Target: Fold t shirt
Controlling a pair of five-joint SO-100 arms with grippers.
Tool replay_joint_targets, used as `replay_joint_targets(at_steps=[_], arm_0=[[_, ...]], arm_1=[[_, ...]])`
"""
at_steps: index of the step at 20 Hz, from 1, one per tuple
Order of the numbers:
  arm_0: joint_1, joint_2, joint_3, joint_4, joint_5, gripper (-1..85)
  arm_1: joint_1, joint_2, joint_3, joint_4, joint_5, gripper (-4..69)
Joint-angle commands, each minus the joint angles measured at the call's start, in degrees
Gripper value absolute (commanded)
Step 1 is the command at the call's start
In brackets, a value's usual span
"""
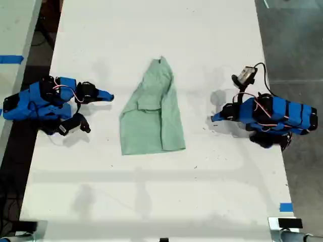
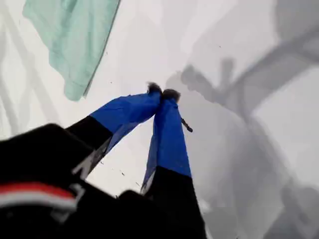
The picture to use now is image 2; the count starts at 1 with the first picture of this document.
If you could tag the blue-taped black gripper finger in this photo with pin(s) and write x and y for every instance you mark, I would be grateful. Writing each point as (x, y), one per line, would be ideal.
(169, 149)
(124, 112)

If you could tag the pale green T-shirt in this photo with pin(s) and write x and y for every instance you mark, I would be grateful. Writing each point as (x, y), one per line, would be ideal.
(74, 42)

